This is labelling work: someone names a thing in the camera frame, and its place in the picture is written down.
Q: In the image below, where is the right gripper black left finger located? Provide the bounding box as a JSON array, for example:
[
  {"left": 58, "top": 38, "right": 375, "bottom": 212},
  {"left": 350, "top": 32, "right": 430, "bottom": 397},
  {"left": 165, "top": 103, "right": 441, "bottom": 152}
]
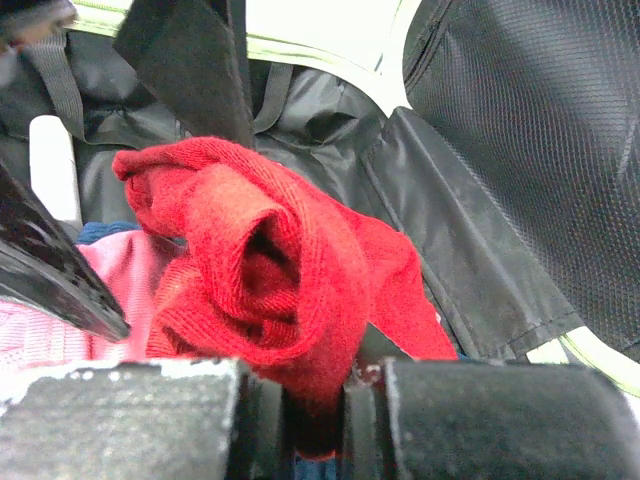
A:
[{"left": 1, "top": 359, "right": 280, "bottom": 479}]

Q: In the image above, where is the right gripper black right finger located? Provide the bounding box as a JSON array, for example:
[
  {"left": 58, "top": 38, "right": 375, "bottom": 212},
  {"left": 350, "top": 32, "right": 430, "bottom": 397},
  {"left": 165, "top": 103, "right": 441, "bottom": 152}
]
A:
[{"left": 344, "top": 358, "right": 639, "bottom": 479}]

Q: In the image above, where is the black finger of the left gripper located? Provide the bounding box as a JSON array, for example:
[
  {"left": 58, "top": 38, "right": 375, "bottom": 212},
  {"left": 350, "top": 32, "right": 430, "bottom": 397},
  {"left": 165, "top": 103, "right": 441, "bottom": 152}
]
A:
[
  {"left": 113, "top": 0, "right": 254, "bottom": 147},
  {"left": 1, "top": 168, "right": 131, "bottom": 342}
]

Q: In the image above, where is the pink garment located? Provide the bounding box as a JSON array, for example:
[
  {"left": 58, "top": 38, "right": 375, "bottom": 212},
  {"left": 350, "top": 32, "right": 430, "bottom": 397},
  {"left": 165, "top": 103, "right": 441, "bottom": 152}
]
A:
[{"left": 1, "top": 230, "right": 182, "bottom": 376}]

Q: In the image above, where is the red garment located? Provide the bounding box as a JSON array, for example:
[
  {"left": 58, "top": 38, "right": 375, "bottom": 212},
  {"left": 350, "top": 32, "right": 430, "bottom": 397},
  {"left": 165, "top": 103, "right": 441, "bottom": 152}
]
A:
[{"left": 113, "top": 137, "right": 456, "bottom": 458}]

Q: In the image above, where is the green hard-shell suitcase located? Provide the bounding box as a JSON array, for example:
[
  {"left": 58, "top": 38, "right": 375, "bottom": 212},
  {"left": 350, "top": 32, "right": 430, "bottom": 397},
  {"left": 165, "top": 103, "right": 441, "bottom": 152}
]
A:
[{"left": 1, "top": 1, "right": 639, "bottom": 397}]

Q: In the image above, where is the navy blue garment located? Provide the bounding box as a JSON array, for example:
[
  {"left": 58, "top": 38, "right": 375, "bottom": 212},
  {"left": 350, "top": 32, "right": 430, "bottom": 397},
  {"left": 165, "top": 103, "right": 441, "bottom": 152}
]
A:
[{"left": 75, "top": 221, "right": 141, "bottom": 246}]

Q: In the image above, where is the white cylindrical bottle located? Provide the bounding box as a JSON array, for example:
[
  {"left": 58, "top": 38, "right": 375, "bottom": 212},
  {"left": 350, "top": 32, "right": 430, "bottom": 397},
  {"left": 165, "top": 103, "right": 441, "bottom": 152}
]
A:
[{"left": 29, "top": 115, "right": 83, "bottom": 231}]

